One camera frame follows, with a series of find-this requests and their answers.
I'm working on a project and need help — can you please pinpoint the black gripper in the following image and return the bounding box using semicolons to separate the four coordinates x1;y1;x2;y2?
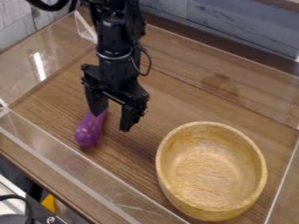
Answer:
80;51;149;132

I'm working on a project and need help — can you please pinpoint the purple toy eggplant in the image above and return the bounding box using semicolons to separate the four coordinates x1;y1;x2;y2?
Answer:
75;110;108;148

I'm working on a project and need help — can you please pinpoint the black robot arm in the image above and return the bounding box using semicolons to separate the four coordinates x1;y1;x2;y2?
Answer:
81;0;149;132

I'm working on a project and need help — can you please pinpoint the brown wooden bowl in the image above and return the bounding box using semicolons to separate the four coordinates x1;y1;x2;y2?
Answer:
155;122;267;221

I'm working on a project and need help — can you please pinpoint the black and yellow device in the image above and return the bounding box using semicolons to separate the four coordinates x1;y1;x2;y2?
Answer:
0;174;69;224

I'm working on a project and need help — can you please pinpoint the clear acrylic tray enclosure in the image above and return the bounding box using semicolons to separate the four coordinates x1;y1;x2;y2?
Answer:
0;16;299;224

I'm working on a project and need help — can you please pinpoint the clear acrylic corner bracket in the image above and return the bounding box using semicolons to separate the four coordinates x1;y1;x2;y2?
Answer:
73;11;99;44

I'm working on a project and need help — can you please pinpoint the black cable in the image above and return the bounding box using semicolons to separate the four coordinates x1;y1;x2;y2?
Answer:
0;193;36;224

